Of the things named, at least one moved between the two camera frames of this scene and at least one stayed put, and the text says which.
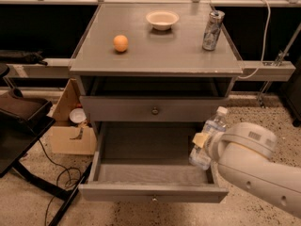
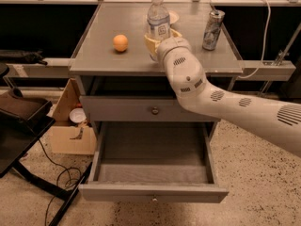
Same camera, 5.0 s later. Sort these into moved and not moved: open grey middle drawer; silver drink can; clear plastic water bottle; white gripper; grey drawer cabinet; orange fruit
Moved: white gripper; clear plastic water bottle
Not moved: grey drawer cabinet; open grey middle drawer; orange fruit; silver drink can
